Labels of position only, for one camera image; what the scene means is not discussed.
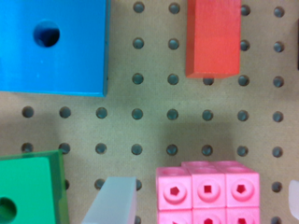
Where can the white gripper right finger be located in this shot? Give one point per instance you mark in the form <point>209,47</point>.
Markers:
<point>294,198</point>

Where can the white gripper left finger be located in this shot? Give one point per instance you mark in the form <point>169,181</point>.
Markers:
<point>115,203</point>

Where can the green block with hole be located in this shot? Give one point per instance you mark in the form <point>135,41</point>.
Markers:
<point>32,189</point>

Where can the pink linked cube block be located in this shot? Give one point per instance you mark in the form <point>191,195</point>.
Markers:
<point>208,192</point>

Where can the brown pegboard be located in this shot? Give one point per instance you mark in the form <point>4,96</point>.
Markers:
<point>153,115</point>

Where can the blue block with hole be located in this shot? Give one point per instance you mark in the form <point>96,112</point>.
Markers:
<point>54,46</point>

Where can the red rectangular block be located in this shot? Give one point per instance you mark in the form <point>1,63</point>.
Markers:
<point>213,38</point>

